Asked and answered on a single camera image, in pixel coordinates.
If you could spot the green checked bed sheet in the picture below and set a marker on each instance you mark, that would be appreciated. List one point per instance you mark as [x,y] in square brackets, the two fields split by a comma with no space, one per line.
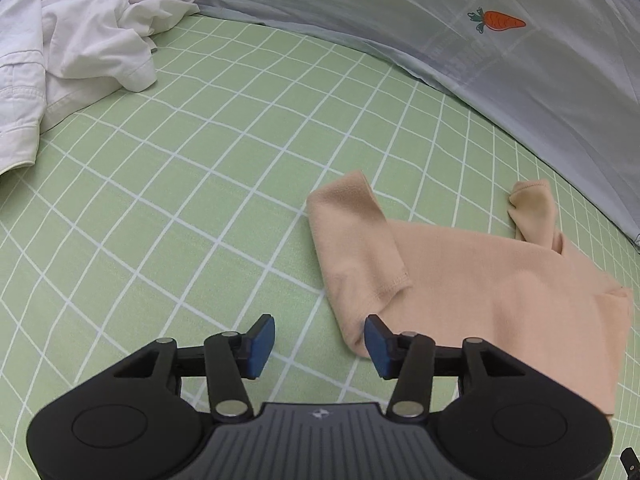
[200,185]

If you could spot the beige shirt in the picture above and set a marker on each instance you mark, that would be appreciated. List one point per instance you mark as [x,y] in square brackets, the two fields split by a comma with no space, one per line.
[475,285]

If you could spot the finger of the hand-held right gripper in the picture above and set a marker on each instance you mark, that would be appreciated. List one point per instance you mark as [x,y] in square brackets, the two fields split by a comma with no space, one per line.
[631,462]

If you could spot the white shirt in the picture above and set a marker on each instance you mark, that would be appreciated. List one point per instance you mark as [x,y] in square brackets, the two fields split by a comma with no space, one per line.
[100,20]

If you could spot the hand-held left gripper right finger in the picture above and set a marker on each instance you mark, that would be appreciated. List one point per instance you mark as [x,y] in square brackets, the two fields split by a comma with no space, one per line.
[377,347]

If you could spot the grey printed bed sheet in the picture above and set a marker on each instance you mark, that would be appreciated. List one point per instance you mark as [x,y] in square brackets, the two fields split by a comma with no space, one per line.
[400,20]

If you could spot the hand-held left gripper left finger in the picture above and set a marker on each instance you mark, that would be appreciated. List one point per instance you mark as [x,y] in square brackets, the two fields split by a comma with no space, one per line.
[262,345]

